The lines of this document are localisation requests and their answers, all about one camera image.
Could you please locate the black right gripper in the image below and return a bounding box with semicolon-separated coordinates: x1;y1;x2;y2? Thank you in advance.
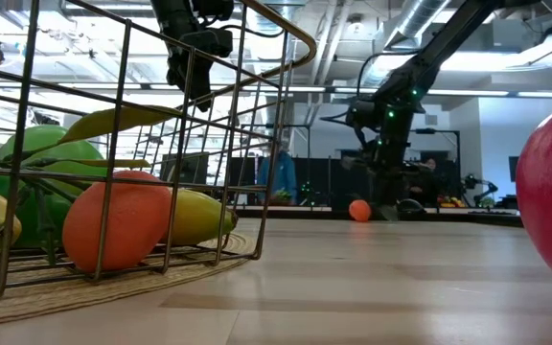
366;136;426;222

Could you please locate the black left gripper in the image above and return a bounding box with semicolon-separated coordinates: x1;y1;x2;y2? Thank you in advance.
150;0;235;114

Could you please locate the tangerine pair with thin stem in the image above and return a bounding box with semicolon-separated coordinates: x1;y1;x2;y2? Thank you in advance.
348;198;373;223

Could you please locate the yellow-green mango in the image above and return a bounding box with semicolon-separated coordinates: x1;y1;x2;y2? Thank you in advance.
160;187;240;248

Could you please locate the tangerine pair with large leaf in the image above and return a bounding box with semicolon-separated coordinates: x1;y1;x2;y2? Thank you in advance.
0;104;186;274

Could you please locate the green plastic apple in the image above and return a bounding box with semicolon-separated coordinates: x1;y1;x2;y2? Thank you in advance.
0;124;109;248

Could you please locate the background fruit pile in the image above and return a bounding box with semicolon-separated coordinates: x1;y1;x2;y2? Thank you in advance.
436;194;467;209

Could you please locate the person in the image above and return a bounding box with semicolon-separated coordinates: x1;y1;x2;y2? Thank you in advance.
407;157;443;205
256;149;298;205

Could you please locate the black background partition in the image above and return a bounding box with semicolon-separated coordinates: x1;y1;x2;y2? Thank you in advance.
230;149;460;211

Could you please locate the dark background monitor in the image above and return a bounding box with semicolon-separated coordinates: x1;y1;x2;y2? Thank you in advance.
159;151;210;186

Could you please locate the round woven straw mat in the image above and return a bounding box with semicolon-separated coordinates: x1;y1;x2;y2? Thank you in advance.
0;232;261;330

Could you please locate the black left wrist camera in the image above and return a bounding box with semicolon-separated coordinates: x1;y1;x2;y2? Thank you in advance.
187;27;235;59

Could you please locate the black aluminium table frame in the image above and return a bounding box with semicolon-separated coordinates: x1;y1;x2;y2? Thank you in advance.
237;206;525;228

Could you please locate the black background station frame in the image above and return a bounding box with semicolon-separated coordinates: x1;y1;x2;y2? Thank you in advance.
412;127;462;164

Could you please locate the gold wire basket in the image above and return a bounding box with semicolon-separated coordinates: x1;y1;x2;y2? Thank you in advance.
0;0;318;298

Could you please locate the silver ventilation duct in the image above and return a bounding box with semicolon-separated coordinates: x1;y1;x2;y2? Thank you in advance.
390;0;452;54

